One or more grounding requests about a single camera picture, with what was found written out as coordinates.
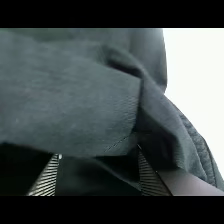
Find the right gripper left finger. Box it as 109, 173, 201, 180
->
0, 143, 63, 197

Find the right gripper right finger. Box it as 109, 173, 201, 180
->
136, 144, 224, 197

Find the black long-sleeved shirt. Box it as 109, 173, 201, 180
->
0, 28, 224, 197

